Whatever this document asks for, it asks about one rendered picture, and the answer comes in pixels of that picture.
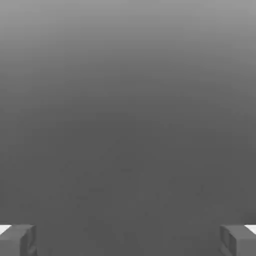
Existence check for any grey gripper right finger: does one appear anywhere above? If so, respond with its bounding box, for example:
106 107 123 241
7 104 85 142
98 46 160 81
219 224 256 256

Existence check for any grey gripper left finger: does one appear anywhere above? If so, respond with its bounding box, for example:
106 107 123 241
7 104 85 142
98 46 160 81
0 224 38 256

